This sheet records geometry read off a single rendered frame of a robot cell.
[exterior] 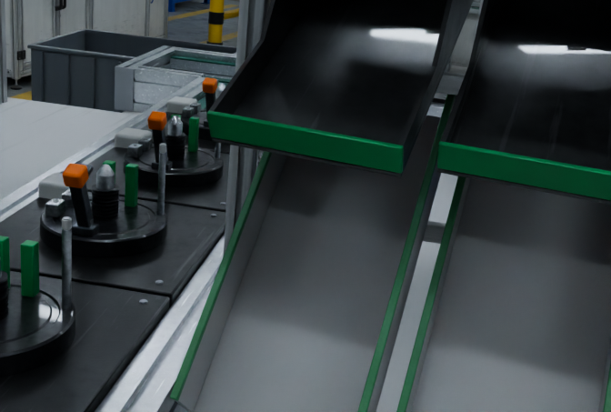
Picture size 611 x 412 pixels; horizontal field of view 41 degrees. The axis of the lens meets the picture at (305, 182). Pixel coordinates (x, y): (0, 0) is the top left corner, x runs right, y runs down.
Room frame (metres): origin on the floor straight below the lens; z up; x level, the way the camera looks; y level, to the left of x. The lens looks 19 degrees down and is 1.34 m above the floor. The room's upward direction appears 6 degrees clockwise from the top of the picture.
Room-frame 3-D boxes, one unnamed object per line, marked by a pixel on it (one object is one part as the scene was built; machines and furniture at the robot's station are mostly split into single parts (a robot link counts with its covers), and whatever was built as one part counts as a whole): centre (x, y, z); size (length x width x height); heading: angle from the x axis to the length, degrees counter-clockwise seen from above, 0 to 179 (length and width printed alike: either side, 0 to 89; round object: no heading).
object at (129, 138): (1.10, 0.19, 1.01); 0.24 x 0.24 x 0.13; 82
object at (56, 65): (2.73, 0.59, 0.73); 0.62 x 0.42 x 0.23; 82
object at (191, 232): (0.85, 0.22, 1.01); 0.24 x 0.24 x 0.13; 82
